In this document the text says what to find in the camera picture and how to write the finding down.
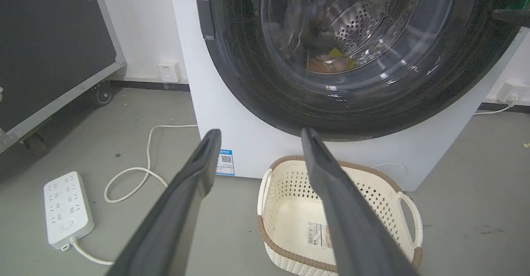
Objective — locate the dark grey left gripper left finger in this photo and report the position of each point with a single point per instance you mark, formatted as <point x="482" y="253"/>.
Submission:
<point x="165" y="222"/>

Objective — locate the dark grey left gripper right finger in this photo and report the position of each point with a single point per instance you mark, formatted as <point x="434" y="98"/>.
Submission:
<point x="352" y="222"/>

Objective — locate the black round washing machine door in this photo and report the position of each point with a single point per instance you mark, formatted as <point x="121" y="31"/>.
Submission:
<point x="265" y="73"/>

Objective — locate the white washing machine body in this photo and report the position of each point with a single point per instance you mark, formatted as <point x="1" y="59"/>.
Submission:
<point x="256" y="143"/>

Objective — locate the white label in basket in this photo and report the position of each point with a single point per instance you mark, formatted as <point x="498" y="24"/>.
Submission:
<point x="318" y="235"/>

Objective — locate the cream plastic laundry basket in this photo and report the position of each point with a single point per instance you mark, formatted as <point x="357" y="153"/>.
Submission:
<point x="290" y="222"/>

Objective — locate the blue qr code sticker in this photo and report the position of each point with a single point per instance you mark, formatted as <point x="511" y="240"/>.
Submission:
<point x="225" y="162"/>

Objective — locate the white power strip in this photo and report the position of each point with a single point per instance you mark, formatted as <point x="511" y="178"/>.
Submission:
<point x="67" y="208"/>

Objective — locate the clothes inside drum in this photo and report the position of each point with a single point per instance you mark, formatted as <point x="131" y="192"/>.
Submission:
<point x="329" y="63"/>

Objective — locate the black flight case on wheels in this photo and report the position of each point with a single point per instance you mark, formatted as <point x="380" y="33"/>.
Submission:
<point x="45" y="48"/>

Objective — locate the white wall socket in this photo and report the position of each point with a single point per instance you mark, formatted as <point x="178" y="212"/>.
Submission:
<point x="168" y="71"/>

